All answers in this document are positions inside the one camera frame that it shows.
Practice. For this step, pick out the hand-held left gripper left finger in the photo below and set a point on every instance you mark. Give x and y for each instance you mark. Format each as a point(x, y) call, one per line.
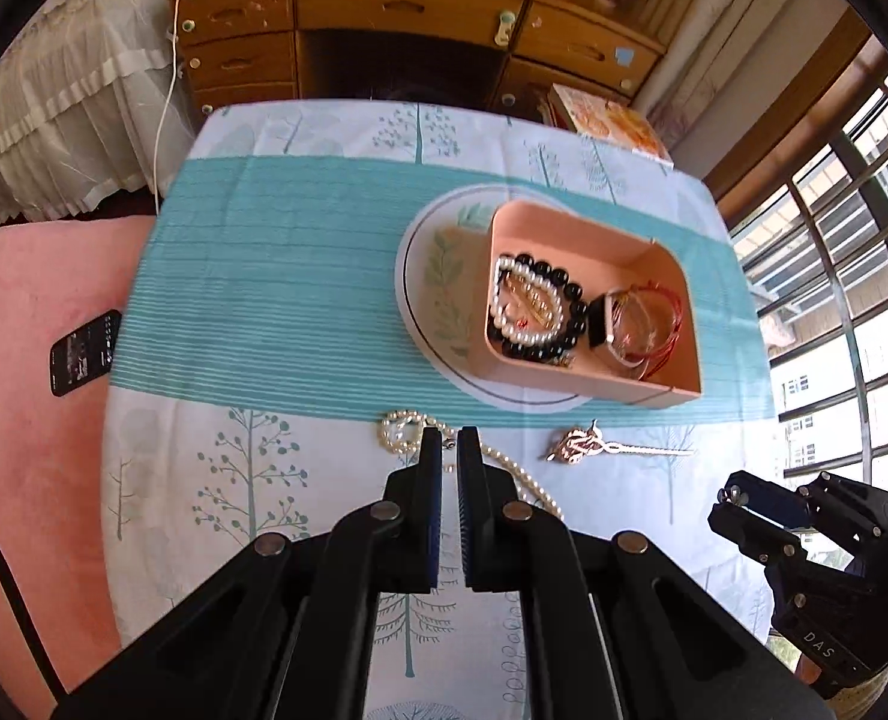
point(430, 525)

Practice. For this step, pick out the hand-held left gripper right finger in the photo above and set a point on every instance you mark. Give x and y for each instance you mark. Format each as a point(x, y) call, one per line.
point(470, 525)

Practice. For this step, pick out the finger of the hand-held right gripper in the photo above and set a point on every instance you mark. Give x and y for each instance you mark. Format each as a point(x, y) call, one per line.
point(759, 540)
point(778, 502)

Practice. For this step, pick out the pink box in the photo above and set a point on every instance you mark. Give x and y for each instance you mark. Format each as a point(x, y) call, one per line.
point(564, 229)

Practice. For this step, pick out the gold ornate hairpin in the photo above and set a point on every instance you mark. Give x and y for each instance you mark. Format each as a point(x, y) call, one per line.
point(575, 446)

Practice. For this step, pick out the white plate with leaf print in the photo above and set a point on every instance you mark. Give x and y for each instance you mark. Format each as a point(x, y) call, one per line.
point(429, 315)

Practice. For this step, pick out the window with dark grid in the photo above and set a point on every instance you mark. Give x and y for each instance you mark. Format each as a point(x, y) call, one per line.
point(849, 277)

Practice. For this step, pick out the black smartphone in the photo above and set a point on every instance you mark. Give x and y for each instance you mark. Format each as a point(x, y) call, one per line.
point(84, 352)

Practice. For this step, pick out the orange book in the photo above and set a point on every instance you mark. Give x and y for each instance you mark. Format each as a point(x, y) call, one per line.
point(616, 124)

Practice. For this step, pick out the pink blanket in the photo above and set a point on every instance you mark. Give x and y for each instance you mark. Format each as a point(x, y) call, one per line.
point(24, 427)

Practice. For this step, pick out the beige curtain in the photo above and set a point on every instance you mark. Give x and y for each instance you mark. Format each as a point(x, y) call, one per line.
point(714, 52)

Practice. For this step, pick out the blue sticker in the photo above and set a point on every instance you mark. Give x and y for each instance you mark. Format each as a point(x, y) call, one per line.
point(624, 55)

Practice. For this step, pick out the white green drawer lock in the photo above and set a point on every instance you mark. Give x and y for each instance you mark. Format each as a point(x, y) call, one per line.
point(505, 28)

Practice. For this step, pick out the wooden desk with drawers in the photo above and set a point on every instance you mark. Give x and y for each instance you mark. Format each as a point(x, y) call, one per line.
point(406, 11)

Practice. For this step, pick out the white lace cover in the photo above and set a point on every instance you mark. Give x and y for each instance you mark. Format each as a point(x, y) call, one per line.
point(61, 105)

